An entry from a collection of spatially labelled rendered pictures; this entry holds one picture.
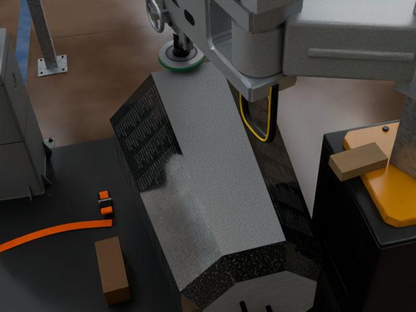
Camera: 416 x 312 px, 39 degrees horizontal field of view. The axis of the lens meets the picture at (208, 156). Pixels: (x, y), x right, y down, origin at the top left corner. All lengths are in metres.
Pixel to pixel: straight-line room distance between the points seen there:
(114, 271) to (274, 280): 1.00
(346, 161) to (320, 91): 1.64
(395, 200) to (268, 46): 0.77
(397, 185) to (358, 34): 0.68
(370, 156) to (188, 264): 0.81
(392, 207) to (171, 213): 0.83
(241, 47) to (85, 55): 2.50
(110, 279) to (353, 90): 2.03
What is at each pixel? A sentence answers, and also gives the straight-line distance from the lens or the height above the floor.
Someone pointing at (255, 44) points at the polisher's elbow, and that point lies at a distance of 1.93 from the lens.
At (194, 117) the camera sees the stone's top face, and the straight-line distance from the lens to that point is 2.51.
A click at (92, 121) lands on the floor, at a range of 3.79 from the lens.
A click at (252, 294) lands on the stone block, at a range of 2.14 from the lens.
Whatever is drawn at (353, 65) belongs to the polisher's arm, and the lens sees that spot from 1.99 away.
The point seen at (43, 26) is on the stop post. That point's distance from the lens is 4.09.
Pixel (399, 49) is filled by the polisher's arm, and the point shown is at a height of 1.37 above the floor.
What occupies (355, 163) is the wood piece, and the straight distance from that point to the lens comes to 2.31.
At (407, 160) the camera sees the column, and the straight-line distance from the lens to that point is 2.35.
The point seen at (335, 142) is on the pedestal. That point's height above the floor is 0.74.
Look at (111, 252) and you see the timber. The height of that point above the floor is 0.13.
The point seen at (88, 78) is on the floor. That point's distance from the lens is 4.13.
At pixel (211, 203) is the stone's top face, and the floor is 0.81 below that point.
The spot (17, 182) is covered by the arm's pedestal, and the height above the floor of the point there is 0.14.
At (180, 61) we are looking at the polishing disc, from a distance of 2.72.
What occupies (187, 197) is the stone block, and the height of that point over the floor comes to 0.77.
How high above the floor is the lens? 2.49
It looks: 46 degrees down
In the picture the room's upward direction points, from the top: 3 degrees counter-clockwise
